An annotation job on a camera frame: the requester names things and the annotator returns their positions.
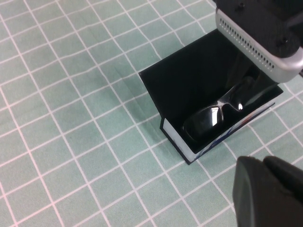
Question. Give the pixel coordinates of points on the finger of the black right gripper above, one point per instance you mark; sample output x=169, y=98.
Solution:
x=233, y=71
x=256, y=81

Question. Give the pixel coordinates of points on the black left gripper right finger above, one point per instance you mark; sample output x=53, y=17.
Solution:
x=288, y=179

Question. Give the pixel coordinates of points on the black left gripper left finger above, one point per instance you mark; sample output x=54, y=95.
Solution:
x=260, y=205

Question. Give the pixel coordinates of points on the black glasses case printed side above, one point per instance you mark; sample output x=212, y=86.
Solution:
x=189, y=82

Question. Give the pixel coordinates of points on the black framed glasses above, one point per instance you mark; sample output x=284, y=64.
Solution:
x=206, y=118

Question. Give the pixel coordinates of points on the green checked tablecloth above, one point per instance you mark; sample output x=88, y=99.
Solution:
x=71, y=118

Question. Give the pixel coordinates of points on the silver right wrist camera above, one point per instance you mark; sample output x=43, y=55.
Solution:
x=284, y=68

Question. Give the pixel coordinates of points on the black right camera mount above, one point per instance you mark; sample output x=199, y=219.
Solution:
x=255, y=19

